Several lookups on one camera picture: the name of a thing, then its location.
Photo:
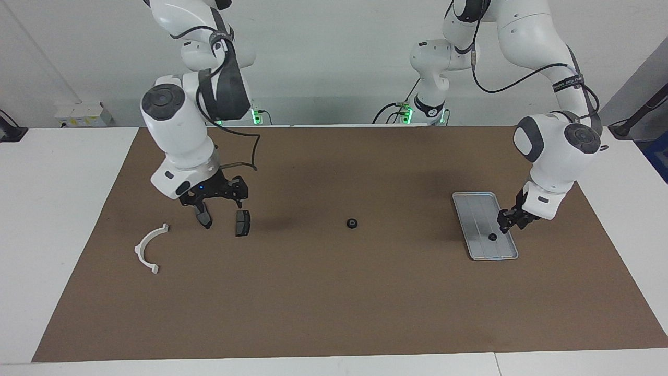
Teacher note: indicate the rectangular dark brake pad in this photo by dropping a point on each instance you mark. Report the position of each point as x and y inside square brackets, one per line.
[242, 223]

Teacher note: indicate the white semicircular bracket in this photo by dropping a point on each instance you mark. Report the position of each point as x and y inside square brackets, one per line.
[139, 249]

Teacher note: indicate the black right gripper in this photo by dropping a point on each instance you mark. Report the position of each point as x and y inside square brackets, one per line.
[216, 189]

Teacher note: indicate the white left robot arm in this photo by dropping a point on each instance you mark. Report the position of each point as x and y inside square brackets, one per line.
[558, 151]

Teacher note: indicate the curved dark brake pad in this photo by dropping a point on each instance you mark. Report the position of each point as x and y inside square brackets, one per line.
[209, 222]

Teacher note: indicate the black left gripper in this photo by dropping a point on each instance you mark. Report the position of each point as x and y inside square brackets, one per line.
[521, 209]

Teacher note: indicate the silver metal tray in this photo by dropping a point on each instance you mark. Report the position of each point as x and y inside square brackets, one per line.
[480, 245]

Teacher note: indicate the brown table mat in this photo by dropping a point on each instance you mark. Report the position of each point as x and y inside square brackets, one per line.
[334, 292]

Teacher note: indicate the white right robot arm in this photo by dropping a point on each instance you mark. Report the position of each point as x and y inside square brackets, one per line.
[177, 130]

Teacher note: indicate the large black bearing gear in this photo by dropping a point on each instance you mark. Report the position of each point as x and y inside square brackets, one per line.
[352, 223]

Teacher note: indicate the black clamp mount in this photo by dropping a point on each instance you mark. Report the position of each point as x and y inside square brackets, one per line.
[13, 133]

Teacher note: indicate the blue bin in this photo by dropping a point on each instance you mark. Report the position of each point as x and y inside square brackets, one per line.
[658, 156]

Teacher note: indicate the white power box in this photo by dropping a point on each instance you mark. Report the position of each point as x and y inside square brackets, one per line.
[78, 115]

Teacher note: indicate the black stand with pole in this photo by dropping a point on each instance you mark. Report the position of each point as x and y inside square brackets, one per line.
[623, 128]

